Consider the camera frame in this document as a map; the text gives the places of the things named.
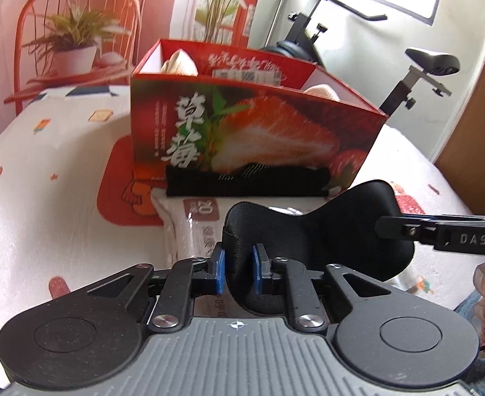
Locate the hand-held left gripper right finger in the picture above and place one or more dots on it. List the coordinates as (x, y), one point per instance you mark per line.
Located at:
(258, 272)

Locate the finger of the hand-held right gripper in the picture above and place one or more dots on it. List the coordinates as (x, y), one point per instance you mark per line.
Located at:
(407, 229)

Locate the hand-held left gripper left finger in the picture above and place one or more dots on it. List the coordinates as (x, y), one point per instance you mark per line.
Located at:
(220, 274)

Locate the black eye mask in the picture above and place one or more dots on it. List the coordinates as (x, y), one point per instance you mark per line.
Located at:
(308, 239)

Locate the red strawberry print cardboard box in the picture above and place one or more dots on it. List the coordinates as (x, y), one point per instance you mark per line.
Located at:
(267, 132)

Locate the light pink knitted cloth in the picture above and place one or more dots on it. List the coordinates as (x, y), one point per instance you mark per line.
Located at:
(323, 93)

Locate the cream knitted cloth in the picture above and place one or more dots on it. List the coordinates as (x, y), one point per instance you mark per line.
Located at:
(180, 64)

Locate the white plastic package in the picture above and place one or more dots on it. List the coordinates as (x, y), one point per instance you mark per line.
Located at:
(180, 231)

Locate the black knitted cloth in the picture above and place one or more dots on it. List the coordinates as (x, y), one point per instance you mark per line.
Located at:
(246, 181)

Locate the brown wooden board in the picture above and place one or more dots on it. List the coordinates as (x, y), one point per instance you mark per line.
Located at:
(479, 132)

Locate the black exercise bike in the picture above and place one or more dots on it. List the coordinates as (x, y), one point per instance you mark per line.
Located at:
(308, 37)

